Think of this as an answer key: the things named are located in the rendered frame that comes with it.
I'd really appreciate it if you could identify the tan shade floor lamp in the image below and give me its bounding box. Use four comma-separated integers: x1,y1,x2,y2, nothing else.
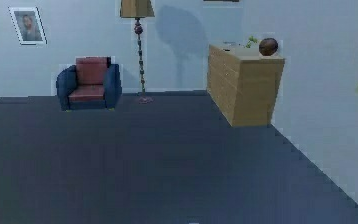
119,0,156,105

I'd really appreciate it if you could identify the small green plant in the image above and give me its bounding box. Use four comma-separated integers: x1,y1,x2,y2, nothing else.
244,35,259,49

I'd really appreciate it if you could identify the blue and red armchair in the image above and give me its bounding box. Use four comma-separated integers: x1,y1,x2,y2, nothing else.
55,56,123,112

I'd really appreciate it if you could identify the light wood chest of drawers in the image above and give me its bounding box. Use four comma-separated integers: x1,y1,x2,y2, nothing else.
206,44,286,128

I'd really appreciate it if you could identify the brown round ball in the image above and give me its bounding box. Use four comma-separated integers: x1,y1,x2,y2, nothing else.
258,37,280,57

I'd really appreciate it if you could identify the white framed portrait picture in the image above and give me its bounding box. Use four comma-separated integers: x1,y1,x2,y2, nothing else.
8,6,48,46

